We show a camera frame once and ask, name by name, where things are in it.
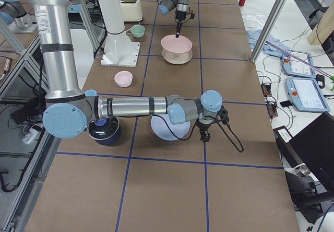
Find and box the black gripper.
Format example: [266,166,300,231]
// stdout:
[175,10,186,38]
[195,119,214,142]

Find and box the pink plate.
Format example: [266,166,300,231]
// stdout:
[161,34,193,53]

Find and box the blue plate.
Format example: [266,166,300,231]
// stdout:
[151,114,190,141]

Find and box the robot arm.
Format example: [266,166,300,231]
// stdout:
[27,0,223,142]
[156,0,195,38]

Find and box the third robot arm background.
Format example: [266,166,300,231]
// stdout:
[1,0,37,33]

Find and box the green bowl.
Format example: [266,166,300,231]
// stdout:
[130,25,145,38]

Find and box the cream toaster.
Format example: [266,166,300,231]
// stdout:
[120,0,143,22]

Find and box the blue cloth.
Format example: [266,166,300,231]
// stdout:
[246,29,290,58]

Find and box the pink bowl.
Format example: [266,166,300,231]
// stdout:
[114,71,133,87]

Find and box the dark blue pot with lid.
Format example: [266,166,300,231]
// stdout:
[87,117,122,146]

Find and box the lower teach pendant tablet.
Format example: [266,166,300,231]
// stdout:
[285,77,330,113]

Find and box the teach pendant tablet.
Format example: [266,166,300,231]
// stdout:
[285,77,330,113]
[282,50,316,78]

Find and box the upper teach pendant tablet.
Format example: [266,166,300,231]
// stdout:
[282,50,316,78]

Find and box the green tipped grabber stick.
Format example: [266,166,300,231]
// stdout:
[266,40,334,84]

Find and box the white power strip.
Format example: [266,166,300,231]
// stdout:
[21,125,43,144]

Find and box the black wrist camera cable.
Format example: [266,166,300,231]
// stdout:
[159,111,245,154]

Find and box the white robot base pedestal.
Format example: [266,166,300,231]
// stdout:
[98,0,140,67]

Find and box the aluminium frame post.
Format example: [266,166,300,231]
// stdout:
[249,0,286,63]

